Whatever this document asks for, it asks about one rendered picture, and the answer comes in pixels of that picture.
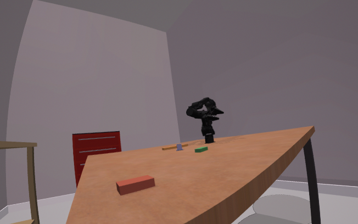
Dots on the green rectangular block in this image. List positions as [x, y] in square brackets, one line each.
[201, 149]

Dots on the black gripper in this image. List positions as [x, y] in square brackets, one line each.
[206, 116]

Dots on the red rectangular block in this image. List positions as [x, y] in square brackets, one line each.
[135, 184]

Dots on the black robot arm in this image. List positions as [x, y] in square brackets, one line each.
[192, 111]

